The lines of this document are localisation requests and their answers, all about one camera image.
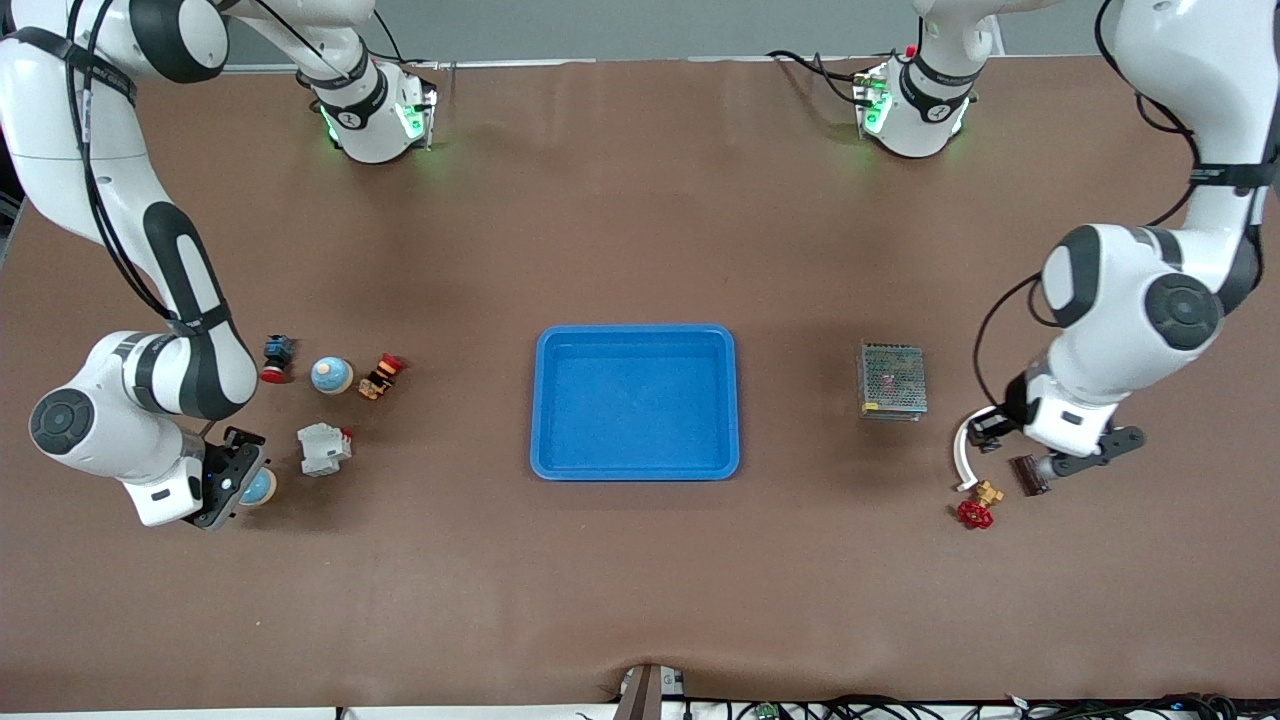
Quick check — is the white semicircular plastic bracket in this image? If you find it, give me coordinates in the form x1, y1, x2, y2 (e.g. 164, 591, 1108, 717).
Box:
952, 405, 1002, 493

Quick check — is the blue red push button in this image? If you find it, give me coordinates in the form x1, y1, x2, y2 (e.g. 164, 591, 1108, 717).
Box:
260, 335, 298, 386

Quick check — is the brass valve red handwheel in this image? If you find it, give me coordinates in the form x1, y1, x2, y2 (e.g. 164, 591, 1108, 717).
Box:
955, 480, 1006, 531

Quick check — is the white circuit breaker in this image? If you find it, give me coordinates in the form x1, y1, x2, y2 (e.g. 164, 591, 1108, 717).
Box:
297, 422, 354, 478

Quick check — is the red orange push button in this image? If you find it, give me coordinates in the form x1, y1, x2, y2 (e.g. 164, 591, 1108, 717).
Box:
358, 352, 408, 402

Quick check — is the blue plastic tray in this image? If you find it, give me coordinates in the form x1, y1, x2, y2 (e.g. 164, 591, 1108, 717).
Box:
530, 323, 741, 483

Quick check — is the brown grey table clamp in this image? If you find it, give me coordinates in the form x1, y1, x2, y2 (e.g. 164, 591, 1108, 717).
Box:
612, 663, 687, 720

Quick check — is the long dark electrolytic capacitor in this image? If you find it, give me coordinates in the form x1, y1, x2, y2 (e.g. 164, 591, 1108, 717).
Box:
1008, 454, 1051, 498

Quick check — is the black base power cable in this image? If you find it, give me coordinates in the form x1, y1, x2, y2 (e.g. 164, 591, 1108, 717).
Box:
766, 49, 873, 107

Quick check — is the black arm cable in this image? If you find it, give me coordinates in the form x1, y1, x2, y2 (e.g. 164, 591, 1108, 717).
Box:
973, 272, 1047, 413
62, 0, 216, 331

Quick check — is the black cable bundle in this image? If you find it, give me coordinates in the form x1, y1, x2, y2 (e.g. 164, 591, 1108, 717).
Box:
686, 693, 1280, 720

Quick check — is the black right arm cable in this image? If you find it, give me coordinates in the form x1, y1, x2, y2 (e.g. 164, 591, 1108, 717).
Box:
62, 0, 216, 331

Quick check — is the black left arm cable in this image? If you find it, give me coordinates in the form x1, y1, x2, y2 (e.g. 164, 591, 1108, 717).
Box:
973, 272, 1047, 413

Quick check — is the metal mesh power supply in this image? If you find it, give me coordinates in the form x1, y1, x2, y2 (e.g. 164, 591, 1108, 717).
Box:
857, 341, 929, 422

